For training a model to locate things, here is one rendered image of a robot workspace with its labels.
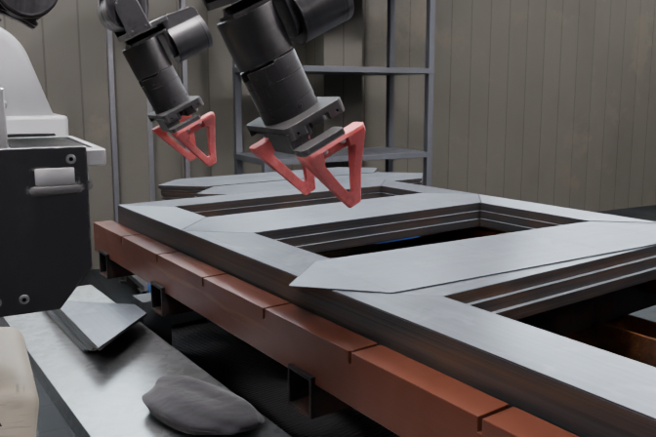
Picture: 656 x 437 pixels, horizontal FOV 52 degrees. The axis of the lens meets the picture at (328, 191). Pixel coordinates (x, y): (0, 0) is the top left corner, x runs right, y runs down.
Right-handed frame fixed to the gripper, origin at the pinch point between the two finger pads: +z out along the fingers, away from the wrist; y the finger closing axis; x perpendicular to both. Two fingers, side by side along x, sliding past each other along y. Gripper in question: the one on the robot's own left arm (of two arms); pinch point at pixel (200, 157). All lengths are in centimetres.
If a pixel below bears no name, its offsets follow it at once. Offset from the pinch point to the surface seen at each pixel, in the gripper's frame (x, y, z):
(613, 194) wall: -416, 334, 306
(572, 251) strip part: -35, -34, 33
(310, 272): 0.5, -26.6, 14.6
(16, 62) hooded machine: -2, 246, -26
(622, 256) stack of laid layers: -40, -38, 36
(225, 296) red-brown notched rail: 9.9, -15.9, 15.3
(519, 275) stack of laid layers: -20, -40, 25
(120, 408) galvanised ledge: 29.2, -15.3, 20.7
